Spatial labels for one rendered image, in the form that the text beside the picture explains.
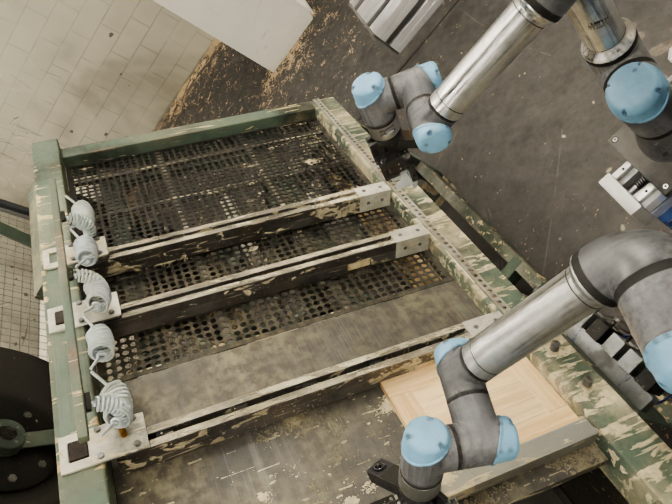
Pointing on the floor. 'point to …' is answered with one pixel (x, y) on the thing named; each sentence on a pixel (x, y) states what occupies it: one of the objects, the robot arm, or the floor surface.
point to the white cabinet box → (249, 24)
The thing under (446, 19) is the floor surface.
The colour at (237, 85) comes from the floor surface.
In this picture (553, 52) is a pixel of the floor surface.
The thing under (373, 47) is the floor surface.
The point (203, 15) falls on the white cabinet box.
